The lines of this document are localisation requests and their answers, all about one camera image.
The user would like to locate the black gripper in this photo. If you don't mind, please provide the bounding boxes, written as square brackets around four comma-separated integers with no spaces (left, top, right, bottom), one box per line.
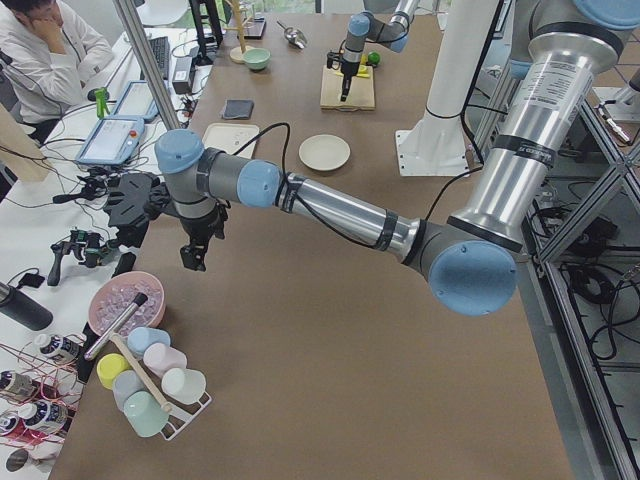
[340,62,360,102]
[180,207,225,272]

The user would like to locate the round cream plate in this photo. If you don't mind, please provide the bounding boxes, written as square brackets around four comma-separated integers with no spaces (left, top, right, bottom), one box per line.
[298,134,351,172]

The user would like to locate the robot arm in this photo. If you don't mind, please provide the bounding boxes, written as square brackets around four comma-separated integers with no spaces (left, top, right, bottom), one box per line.
[138,14,474,320]
[337,0,419,102]

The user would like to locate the cream rabbit serving tray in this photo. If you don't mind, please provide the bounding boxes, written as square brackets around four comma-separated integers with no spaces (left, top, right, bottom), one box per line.
[202,122,260,159]

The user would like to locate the bamboo cutting board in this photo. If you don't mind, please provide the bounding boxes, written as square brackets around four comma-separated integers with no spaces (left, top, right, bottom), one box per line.
[320,65,375,111]

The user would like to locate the green lime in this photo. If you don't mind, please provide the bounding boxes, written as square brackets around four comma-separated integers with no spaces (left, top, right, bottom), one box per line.
[367,51,381,67]

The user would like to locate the silver metal scoop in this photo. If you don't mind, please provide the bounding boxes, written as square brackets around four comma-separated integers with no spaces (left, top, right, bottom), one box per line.
[277,20,307,50]

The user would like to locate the pink bowl of ice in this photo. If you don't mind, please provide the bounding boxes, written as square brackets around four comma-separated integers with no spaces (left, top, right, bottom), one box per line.
[88,271,166,336]

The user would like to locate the mint green bowl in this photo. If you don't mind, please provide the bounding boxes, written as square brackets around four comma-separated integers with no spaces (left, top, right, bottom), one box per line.
[243,48,271,72]

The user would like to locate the light blue cup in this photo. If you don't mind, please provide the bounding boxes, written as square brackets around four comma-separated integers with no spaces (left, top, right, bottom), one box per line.
[127,327,171,359]

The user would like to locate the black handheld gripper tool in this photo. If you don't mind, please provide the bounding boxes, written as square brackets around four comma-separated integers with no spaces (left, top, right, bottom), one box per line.
[47,229,120,286]

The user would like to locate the pink cup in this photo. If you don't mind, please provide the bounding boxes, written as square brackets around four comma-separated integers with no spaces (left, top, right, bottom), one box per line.
[143,342,187,378]

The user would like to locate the wooden mug tree stand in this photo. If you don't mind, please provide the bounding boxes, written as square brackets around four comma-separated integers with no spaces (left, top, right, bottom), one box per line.
[223,0,253,64]

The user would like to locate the dark grey folded cloth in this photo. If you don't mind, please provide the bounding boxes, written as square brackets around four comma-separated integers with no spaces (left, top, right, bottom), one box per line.
[221,99,254,120]

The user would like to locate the white cup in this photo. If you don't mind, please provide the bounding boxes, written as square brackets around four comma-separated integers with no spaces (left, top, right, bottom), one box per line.
[161,368,206,405]

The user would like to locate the yellow cup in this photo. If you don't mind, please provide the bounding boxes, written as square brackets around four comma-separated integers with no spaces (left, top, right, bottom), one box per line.
[96,353,131,390]

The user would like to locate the blue teach pendant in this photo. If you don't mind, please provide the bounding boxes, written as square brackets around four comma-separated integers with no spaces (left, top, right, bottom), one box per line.
[75,115,145,166]

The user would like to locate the grey cup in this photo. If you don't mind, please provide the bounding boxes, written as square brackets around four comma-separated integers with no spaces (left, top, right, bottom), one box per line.
[112,370,147,412]

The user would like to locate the pale green cup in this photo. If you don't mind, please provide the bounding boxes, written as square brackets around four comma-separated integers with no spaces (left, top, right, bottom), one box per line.
[123,391,169,438]

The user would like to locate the black water bottle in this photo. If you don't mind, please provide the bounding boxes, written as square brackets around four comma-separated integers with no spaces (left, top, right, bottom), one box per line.
[1,283,53,331]

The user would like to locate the seated person in white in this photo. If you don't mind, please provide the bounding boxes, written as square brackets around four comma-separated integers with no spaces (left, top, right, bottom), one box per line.
[1,1,114,142]

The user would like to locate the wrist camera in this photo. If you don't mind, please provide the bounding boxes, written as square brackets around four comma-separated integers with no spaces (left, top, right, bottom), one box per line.
[326,50,343,70]

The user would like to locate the metal ice scoop handle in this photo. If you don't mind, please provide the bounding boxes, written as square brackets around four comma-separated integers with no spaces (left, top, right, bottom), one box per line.
[84,292,148,361]

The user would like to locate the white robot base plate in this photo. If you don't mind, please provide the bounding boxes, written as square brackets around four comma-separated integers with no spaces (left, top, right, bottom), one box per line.
[394,128,469,177]

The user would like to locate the white wire cup rack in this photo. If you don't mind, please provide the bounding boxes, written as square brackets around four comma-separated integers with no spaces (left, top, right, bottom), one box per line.
[108,333,213,442]

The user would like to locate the aluminium frame post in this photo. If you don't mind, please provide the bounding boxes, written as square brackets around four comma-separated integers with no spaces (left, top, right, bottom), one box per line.
[113,0,180,130]

